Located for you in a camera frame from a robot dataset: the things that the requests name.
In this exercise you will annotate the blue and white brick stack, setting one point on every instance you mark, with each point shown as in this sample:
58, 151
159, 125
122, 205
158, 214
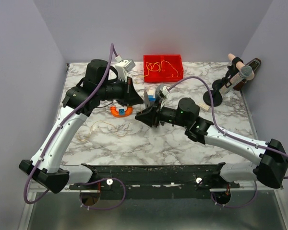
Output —
151, 93

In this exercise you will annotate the orange curved toy track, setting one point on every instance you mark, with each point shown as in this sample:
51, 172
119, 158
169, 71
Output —
121, 112

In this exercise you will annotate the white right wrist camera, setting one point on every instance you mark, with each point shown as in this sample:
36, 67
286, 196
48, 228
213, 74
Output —
162, 91

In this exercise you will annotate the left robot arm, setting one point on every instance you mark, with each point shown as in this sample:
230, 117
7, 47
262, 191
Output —
102, 82

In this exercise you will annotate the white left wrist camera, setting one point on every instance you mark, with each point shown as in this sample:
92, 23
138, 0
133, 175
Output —
123, 66

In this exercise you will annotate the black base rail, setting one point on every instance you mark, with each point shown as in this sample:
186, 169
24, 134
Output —
156, 181

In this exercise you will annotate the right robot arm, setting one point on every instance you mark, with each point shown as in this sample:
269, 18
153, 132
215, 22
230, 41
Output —
269, 158

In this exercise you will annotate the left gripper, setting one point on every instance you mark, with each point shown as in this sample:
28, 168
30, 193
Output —
129, 91

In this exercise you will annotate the black microphone stand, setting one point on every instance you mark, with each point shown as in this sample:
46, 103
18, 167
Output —
214, 94

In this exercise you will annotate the rhinestone microphone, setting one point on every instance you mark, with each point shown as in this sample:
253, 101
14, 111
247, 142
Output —
233, 81

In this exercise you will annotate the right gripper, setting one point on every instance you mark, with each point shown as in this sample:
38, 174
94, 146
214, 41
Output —
155, 117

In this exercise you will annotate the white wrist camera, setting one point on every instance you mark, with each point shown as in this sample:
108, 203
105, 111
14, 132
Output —
162, 91
123, 66

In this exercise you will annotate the cream toy brick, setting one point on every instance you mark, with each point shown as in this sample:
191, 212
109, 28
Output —
204, 107

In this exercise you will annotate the red plastic bin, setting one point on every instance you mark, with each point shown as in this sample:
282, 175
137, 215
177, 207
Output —
163, 68

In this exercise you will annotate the brown box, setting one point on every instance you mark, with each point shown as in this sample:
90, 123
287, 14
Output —
253, 65

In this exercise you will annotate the dark grey perforated spool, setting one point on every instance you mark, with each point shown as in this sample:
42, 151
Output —
146, 100

